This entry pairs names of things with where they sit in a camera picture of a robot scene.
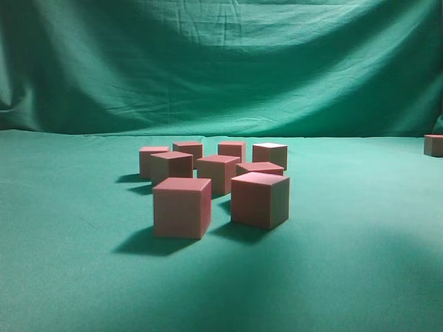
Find green cloth backdrop and cover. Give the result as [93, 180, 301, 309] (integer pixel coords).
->
[1, 1, 442, 331]

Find pink cube placed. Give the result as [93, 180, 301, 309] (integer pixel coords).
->
[172, 141, 204, 168]

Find pink cube row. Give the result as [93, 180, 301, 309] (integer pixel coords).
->
[139, 146, 170, 179]
[196, 155, 241, 196]

